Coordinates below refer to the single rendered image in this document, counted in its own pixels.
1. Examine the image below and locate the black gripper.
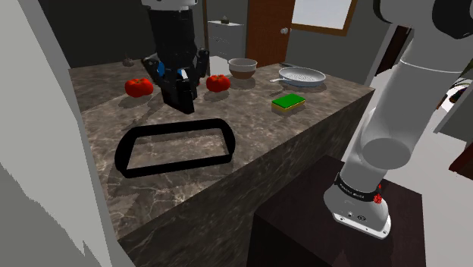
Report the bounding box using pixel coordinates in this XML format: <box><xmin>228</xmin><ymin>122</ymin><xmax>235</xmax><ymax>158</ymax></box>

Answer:
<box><xmin>141</xmin><ymin>7</ymin><xmax>211</xmax><ymax>115</ymax></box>

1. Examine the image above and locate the red tomato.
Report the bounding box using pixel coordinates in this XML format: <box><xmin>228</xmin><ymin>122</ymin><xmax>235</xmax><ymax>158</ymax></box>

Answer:
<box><xmin>205</xmin><ymin>74</ymin><xmax>231</xmax><ymax>93</ymax></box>
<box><xmin>124</xmin><ymin>77</ymin><xmax>155</xmax><ymax>99</ymax></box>

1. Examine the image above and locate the brown and white bowl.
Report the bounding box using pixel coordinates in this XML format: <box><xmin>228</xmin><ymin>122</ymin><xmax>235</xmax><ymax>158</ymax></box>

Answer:
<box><xmin>227</xmin><ymin>58</ymin><xmax>258</xmax><ymax>80</ymax></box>

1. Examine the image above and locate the white chest of drawers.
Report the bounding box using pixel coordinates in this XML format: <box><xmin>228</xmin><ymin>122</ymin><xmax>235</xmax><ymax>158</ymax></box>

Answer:
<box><xmin>206</xmin><ymin>16</ymin><xmax>246</xmax><ymax>62</ymax></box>

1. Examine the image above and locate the black rectangular tray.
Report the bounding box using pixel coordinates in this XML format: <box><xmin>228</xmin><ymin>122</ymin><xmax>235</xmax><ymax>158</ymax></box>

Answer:
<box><xmin>114</xmin><ymin>118</ymin><xmax>237</xmax><ymax>180</ymax></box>

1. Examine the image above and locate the brown wooden door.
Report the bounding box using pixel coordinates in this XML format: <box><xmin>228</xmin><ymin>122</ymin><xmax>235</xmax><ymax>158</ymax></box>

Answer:
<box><xmin>245</xmin><ymin>0</ymin><xmax>297</xmax><ymax>68</ymax></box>

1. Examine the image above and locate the green and yellow sponge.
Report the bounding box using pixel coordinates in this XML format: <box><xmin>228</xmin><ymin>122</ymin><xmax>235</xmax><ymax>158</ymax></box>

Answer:
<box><xmin>271</xmin><ymin>93</ymin><xmax>307</xmax><ymax>113</ymax></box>

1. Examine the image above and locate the grey frying pan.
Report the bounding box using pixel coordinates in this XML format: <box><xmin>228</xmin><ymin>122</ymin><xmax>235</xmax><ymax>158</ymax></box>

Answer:
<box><xmin>269</xmin><ymin>66</ymin><xmax>327</xmax><ymax>89</ymax></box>

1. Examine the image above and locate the wood-framed window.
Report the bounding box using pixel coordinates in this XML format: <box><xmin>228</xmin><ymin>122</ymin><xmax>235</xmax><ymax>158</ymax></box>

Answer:
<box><xmin>290</xmin><ymin>0</ymin><xmax>359</xmax><ymax>37</ymax></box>

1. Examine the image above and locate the dark robot stand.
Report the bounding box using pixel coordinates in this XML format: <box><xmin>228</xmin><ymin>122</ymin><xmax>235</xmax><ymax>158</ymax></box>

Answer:
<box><xmin>246</xmin><ymin>154</ymin><xmax>427</xmax><ymax>267</ymax></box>

